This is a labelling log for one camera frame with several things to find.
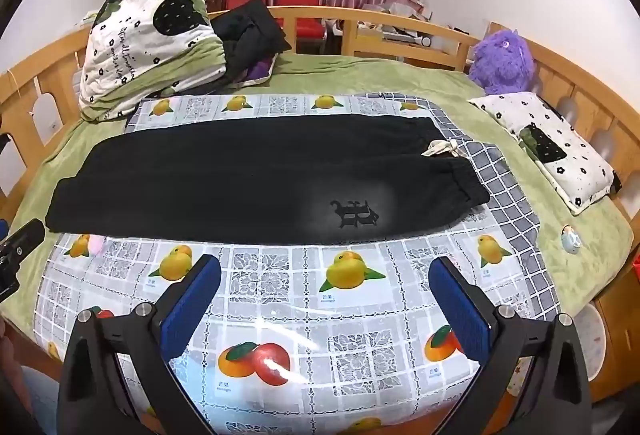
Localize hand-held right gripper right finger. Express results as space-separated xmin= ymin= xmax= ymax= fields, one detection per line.
xmin=429 ymin=256 xmax=593 ymax=435

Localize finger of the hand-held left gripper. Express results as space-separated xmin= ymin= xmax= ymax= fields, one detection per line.
xmin=0 ymin=218 xmax=46 ymax=262

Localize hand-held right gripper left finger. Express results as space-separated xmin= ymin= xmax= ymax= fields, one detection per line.
xmin=56 ymin=254 xmax=222 ymax=435

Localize black pants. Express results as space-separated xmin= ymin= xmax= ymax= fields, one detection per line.
xmin=45 ymin=112 xmax=491 ymax=246

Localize fruit print tablecloth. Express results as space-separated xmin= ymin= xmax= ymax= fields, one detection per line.
xmin=32 ymin=92 xmax=561 ymax=435

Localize grey checked cloth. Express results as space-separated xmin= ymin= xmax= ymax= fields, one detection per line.
xmin=427 ymin=102 xmax=561 ymax=321

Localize person's blue jeans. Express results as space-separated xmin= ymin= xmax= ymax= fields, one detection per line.
xmin=20 ymin=365 xmax=63 ymax=435

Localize small round white toy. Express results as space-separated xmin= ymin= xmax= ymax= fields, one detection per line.
xmin=561 ymin=225 xmax=583 ymax=255

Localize white round stool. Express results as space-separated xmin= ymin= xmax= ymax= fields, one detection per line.
xmin=575 ymin=302 xmax=608 ymax=383

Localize white floral pillow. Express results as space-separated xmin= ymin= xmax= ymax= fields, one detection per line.
xmin=467 ymin=91 xmax=623 ymax=216

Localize white floral folded quilt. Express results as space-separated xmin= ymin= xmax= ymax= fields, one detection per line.
xmin=79 ymin=0 xmax=228 ymax=122

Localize purple plush toy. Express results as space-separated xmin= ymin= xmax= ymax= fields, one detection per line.
xmin=467 ymin=29 xmax=538 ymax=96

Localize purple cloth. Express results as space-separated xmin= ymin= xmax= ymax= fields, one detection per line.
xmin=247 ymin=55 xmax=276 ymax=80

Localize green bedsheet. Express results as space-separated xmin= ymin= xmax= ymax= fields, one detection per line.
xmin=0 ymin=52 xmax=636 ymax=331

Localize pile of dark clothes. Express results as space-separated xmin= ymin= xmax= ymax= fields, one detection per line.
xmin=210 ymin=0 xmax=293 ymax=86

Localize pile of cardboard and papers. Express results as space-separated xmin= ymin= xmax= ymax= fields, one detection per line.
xmin=360 ymin=0 xmax=436 ymax=48

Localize wooden bed frame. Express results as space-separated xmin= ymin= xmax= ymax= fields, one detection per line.
xmin=0 ymin=5 xmax=640 ymax=396

